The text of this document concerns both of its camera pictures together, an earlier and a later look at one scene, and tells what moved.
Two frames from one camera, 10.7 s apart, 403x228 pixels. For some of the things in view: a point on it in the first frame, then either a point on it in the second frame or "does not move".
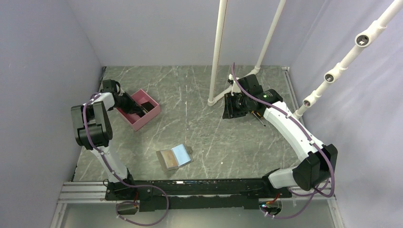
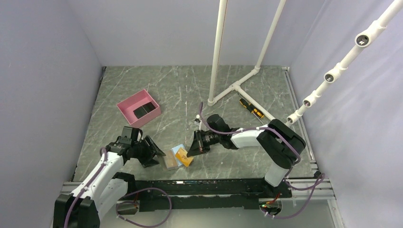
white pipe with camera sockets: x=362 y=40 does not move
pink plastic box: x=140 y=97 does not move
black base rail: x=177 y=195 does not move
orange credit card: x=168 y=158 does not move
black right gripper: x=230 y=112 → x=198 y=147
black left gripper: x=133 y=107 → x=151 y=150
